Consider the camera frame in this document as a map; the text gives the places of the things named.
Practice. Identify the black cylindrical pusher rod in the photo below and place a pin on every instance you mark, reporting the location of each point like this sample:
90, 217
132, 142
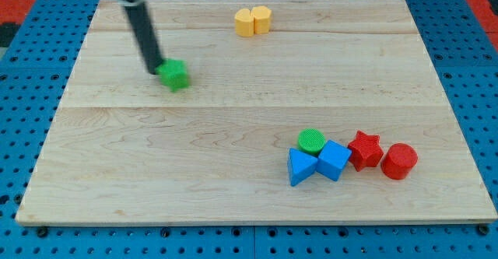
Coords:
145, 36

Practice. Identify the yellow hexagon block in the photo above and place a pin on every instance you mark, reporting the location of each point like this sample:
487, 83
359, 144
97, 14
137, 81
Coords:
262, 16

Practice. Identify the red star block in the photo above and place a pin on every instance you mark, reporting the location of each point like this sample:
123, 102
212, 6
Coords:
366, 151

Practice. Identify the yellow heart block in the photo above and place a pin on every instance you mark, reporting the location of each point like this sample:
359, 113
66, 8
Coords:
244, 23

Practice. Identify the green star block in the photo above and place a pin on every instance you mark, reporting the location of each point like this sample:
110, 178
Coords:
173, 74

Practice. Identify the wooden board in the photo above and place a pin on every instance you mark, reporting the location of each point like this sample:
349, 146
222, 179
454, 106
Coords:
123, 150

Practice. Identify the green cylinder block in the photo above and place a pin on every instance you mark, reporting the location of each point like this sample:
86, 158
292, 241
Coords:
311, 141

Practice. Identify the blue triangle block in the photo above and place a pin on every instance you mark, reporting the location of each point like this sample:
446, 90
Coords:
300, 166

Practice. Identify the blue cube block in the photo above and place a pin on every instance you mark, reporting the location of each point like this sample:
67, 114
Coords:
332, 160

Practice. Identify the red cylinder block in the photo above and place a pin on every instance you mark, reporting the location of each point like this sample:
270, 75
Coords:
399, 161

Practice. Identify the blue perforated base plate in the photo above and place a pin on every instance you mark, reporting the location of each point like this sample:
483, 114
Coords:
38, 63

